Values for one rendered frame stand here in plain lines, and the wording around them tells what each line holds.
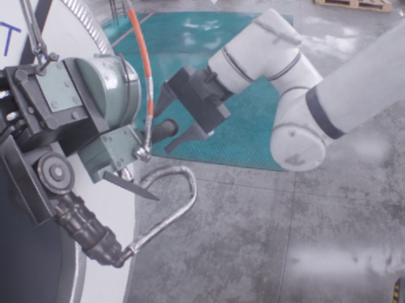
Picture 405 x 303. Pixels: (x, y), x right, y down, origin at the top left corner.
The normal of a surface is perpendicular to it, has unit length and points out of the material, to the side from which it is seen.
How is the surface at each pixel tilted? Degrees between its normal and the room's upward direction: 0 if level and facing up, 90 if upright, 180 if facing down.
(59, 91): 58
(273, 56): 80
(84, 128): 65
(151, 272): 0
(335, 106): 73
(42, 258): 40
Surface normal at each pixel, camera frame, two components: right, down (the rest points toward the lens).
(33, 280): -0.18, -0.43
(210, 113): -0.34, 0.24
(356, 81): -0.75, 0.01
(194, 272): -0.08, -0.76
